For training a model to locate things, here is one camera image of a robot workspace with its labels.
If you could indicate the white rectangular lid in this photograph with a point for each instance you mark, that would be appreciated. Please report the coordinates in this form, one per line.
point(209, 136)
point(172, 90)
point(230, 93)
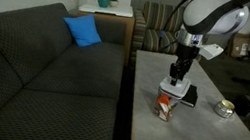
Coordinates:
point(174, 87)

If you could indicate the dark grey sofa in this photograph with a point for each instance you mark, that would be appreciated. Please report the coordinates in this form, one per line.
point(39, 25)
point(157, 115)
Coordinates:
point(46, 77)

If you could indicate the small white plant pot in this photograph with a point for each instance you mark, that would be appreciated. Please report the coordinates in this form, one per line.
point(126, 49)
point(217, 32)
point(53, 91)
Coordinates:
point(114, 3)

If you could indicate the white board on cabinet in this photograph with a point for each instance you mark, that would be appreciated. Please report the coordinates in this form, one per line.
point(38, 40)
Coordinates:
point(107, 10)

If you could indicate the wooden side cabinet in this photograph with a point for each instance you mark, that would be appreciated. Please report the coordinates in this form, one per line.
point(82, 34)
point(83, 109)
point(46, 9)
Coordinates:
point(118, 28)

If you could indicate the cardboard box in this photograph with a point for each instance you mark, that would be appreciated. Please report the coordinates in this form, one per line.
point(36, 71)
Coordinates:
point(240, 46)

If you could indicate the black spiral notebook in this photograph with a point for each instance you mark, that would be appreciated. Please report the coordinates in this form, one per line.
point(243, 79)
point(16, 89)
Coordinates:
point(191, 95)

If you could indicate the blue pillow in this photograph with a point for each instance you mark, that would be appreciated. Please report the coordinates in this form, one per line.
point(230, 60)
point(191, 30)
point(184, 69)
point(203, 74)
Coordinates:
point(82, 30)

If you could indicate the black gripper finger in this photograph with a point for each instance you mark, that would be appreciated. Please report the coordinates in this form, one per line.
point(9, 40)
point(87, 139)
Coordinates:
point(183, 73)
point(173, 74)

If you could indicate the candle in silver tin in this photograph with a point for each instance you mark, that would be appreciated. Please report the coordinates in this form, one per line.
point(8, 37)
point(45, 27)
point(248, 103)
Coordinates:
point(224, 108)

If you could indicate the clear food container with snacks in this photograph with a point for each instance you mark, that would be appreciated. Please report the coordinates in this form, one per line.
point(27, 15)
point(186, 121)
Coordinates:
point(164, 106)

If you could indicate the striped armchair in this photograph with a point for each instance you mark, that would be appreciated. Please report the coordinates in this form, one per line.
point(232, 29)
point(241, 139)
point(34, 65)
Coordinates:
point(154, 20)

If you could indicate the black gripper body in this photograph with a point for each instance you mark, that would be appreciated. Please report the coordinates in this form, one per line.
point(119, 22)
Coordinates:
point(187, 54)

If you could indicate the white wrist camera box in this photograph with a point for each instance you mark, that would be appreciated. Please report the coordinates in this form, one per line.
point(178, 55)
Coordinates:
point(211, 51)

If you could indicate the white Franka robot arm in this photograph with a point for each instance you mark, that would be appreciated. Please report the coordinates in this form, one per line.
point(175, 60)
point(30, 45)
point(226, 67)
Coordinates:
point(215, 13)

